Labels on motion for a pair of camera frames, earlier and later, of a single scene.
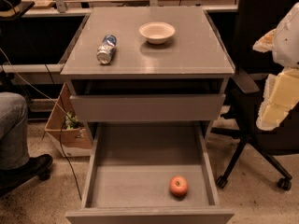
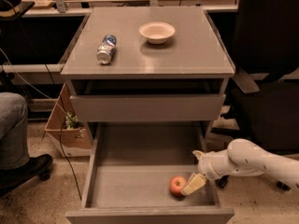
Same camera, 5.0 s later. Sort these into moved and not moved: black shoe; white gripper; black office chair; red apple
Moved: white gripper
Not moved: red apple; black shoe; black office chair
